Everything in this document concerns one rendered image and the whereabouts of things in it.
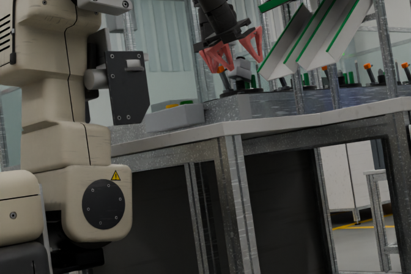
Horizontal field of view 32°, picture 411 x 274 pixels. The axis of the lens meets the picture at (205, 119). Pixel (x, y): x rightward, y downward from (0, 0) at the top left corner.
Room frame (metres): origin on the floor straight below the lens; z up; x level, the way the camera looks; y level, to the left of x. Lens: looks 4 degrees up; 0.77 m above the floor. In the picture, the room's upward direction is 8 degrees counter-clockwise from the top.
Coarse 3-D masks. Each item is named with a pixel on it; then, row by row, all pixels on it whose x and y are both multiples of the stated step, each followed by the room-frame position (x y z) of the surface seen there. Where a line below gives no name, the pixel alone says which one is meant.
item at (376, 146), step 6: (372, 144) 4.13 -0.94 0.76; (378, 144) 4.10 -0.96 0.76; (372, 150) 4.13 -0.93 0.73; (378, 150) 4.10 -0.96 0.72; (372, 156) 4.14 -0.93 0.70; (378, 156) 4.10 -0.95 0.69; (378, 162) 4.10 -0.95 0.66; (384, 162) 4.08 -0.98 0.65; (378, 168) 4.12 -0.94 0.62; (384, 168) 4.09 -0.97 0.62
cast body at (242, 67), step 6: (234, 60) 2.24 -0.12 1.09; (240, 60) 2.22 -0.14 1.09; (234, 66) 2.23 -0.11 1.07; (240, 66) 2.22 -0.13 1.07; (246, 66) 2.23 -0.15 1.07; (228, 72) 2.23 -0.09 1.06; (234, 72) 2.21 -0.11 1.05; (240, 72) 2.21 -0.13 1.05; (246, 72) 2.23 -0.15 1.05; (234, 78) 2.24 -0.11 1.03; (246, 78) 2.23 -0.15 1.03
